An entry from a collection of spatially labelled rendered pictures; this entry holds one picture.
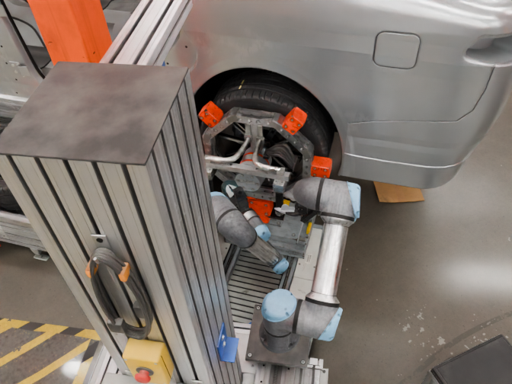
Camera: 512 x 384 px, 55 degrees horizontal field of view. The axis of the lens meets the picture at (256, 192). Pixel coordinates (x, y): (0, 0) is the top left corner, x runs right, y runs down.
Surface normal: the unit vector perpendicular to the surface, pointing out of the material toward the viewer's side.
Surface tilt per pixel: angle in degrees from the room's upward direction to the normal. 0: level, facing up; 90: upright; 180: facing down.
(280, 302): 8
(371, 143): 90
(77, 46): 90
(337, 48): 90
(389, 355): 0
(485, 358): 0
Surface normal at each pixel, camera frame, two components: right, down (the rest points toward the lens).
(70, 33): -0.29, 0.71
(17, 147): -0.05, -0.69
